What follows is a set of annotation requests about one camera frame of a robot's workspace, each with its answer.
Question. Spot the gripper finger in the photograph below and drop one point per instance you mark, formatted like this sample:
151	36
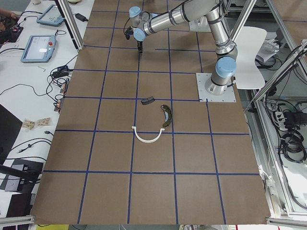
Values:
139	46

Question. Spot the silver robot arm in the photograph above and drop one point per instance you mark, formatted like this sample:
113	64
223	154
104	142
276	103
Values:
144	24

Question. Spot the black brake pad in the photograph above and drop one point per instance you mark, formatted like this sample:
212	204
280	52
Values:
148	100

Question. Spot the olive green brake shoe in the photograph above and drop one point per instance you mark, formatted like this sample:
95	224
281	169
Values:
168	115

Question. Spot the black power strip adapter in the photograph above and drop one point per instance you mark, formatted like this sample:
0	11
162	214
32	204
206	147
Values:
61	72

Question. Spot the far teach pendant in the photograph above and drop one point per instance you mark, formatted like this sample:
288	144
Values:
51	16

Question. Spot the teach pendant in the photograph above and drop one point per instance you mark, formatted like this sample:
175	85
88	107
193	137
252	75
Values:
51	16
39	49

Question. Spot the near teach pendant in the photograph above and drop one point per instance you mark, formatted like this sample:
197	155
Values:
39	49

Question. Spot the white plastic chair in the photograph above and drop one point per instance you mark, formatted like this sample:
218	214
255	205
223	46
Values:
249	42

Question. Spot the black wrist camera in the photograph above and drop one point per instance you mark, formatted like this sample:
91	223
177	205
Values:
128	32

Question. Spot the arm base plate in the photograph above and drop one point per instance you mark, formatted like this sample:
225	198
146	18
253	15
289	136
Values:
209	92
199	25

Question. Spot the aluminium frame post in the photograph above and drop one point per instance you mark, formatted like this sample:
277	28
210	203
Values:
67	15

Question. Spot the white curved plastic bracket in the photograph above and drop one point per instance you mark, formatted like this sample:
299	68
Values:
147	138

